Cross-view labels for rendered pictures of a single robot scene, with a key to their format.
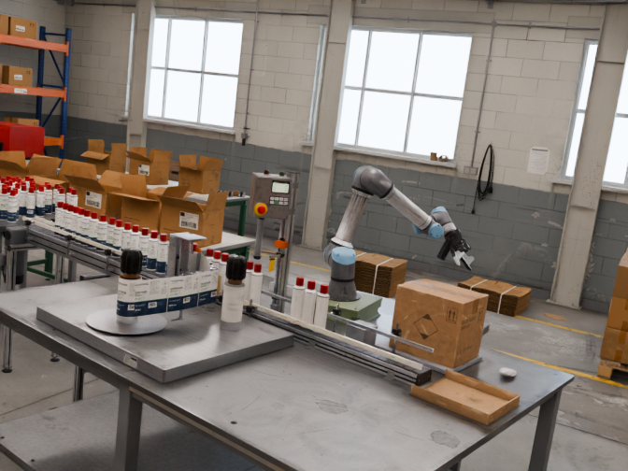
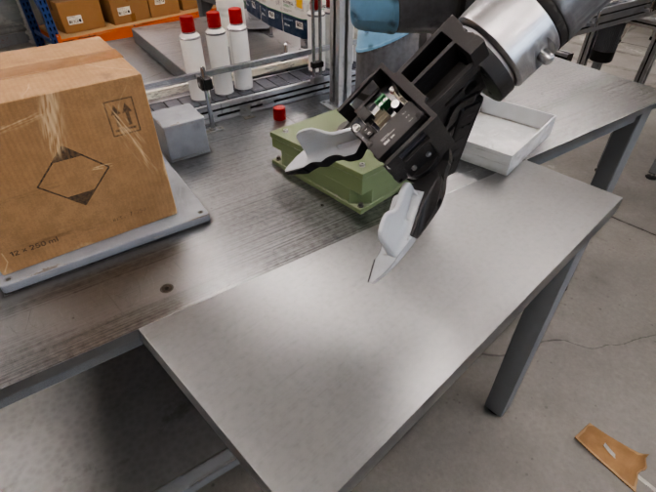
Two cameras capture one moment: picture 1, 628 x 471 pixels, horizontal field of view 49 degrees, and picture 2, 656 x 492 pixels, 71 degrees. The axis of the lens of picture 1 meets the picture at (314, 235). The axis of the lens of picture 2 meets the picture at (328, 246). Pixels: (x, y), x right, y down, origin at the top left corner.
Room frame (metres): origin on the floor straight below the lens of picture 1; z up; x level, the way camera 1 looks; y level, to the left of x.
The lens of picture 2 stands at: (3.48, -1.10, 1.38)
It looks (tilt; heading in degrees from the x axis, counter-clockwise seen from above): 40 degrees down; 108
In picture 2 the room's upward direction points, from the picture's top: straight up
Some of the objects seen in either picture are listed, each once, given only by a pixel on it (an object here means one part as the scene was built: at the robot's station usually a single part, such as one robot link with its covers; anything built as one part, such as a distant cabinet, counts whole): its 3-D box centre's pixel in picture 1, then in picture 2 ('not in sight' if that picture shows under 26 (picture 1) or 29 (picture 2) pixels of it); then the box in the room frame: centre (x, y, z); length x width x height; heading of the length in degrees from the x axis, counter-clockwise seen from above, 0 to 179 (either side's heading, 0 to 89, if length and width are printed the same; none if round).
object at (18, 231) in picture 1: (12, 255); (609, 25); (4.07, 1.79, 0.71); 0.15 x 0.12 x 0.34; 142
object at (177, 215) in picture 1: (193, 214); not in sight; (4.78, 0.85, 0.97); 0.51 x 0.39 x 0.37; 158
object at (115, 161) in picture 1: (107, 157); not in sight; (7.83, 2.43, 0.97); 0.51 x 0.36 x 0.37; 155
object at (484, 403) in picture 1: (465, 394); not in sight; (2.36, -0.61, 0.85); 0.30 x 0.26 x 0.04; 52
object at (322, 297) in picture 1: (321, 308); (193, 60); (2.78, -0.07, 0.98); 0.05 x 0.05 x 0.20
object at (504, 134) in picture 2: (301, 289); (493, 131); (3.54, 0.03, 0.86); 0.27 x 0.20 x 0.05; 68
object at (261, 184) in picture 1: (270, 195); not in sight; (3.10, 0.21, 1.38); 0.17 x 0.10 x 0.19; 107
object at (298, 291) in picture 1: (297, 300); (239, 50); (2.86, 0.04, 0.98); 0.05 x 0.05 x 0.20
